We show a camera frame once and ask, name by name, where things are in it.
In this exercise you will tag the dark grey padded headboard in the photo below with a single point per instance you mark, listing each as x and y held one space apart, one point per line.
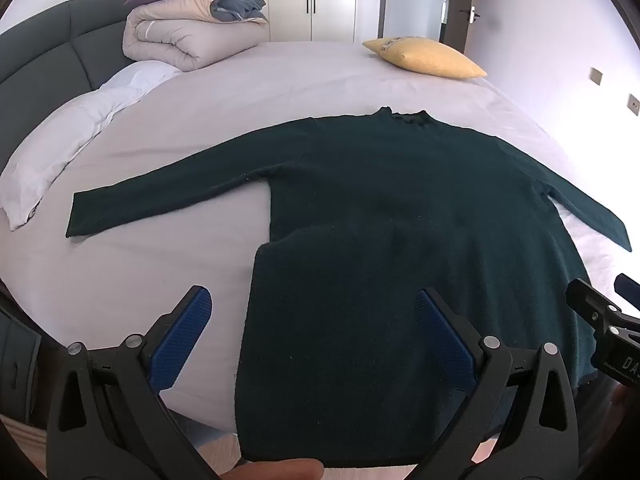
50 50

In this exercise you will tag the dark green sweater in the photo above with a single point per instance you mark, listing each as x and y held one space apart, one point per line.
375 210

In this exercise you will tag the white pillow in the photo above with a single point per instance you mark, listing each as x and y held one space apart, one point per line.
75 130

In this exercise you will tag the grey sliding door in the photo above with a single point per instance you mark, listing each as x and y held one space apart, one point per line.
410 15

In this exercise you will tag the folded beige duvet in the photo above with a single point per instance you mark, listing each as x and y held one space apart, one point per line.
180 35

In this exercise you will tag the blue grey folded blanket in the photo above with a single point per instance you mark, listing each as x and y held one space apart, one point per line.
240 5

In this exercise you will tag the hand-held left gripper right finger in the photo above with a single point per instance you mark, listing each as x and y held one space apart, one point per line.
445 340

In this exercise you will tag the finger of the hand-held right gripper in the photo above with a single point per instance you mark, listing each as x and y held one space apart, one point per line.
629 287
590 300

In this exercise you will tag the dark nightstand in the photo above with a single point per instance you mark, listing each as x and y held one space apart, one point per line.
15 360

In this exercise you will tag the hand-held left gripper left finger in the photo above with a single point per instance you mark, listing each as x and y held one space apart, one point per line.
187 330

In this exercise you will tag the person's left hand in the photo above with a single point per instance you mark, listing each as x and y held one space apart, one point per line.
275 471

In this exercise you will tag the dark brown door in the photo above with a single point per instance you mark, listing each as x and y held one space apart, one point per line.
457 30

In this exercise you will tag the cream wardrobe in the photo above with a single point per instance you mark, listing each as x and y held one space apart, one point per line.
290 0

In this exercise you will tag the bed with white sheet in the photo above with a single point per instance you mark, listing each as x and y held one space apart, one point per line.
300 80

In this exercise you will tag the yellow pillow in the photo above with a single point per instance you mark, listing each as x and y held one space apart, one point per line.
425 57

